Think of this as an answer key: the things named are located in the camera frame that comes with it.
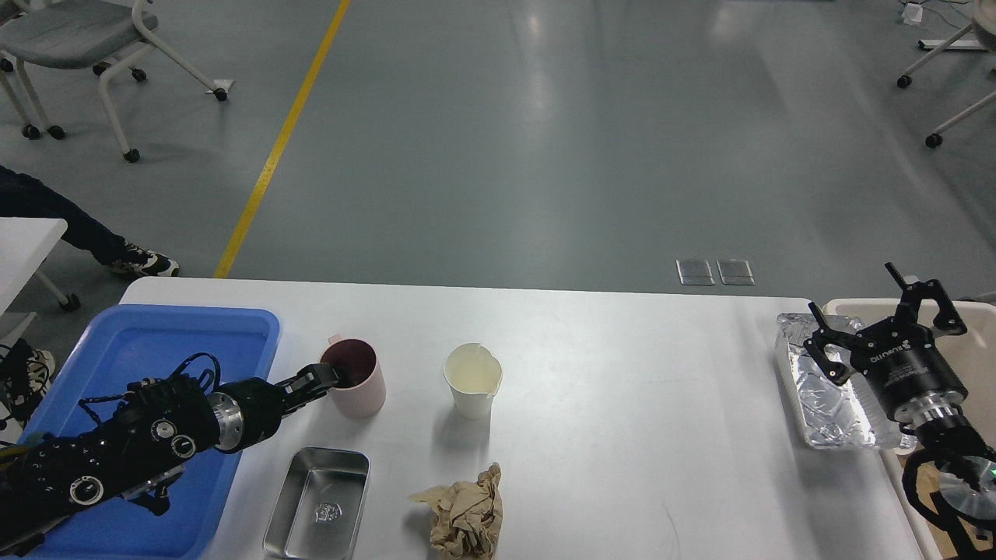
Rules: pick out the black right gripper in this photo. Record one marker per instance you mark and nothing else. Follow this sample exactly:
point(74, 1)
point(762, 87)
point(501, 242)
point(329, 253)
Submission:
point(898, 356)

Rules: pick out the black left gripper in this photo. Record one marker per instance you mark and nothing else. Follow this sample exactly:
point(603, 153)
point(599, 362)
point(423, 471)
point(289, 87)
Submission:
point(249, 411)

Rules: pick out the pink ribbed mug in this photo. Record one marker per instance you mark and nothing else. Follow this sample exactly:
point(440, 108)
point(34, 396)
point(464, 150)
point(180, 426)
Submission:
point(365, 390)

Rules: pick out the stainless steel rectangular tin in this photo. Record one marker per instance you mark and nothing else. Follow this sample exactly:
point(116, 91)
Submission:
point(318, 511)

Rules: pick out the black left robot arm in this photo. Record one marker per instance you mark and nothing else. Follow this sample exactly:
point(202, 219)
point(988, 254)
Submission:
point(140, 443)

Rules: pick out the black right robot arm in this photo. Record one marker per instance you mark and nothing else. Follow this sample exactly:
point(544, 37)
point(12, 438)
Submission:
point(950, 480)

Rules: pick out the beige plastic bin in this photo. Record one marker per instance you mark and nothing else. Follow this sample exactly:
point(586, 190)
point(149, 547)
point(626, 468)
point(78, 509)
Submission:
point(971, 356)

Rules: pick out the aluminium foil tray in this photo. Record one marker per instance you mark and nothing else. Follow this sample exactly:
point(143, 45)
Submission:
point(829, 417)

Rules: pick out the white paper cup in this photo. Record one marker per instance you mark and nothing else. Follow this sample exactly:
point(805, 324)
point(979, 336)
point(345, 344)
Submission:
point(474, 376)

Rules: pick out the right metal floor plate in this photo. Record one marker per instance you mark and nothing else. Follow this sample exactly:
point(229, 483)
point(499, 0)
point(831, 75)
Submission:
point(736, 272)

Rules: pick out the metal floor plate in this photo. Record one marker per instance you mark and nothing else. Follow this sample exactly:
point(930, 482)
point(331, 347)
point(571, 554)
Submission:
point(736, 272)
point(695, 272)

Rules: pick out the blue plastic tray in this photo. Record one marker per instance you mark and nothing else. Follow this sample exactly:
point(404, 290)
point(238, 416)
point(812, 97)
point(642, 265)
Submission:
point(131, 342)

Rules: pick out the crumpled brown paper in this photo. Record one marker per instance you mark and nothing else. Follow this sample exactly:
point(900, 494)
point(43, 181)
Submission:
point(467, 516)

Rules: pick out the left metal floor plate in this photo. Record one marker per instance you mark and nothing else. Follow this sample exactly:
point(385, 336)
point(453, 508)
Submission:
point(695, 272)

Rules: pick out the person in dark trousers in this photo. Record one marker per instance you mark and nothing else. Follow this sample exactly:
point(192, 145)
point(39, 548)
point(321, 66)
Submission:
point(28, 372)

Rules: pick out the white side table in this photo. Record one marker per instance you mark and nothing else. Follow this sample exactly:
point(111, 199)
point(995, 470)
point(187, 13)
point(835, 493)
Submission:
point(25, 245)

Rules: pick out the grey office chair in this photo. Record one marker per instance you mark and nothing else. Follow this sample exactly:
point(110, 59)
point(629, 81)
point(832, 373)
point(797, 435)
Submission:
point(71, 35)

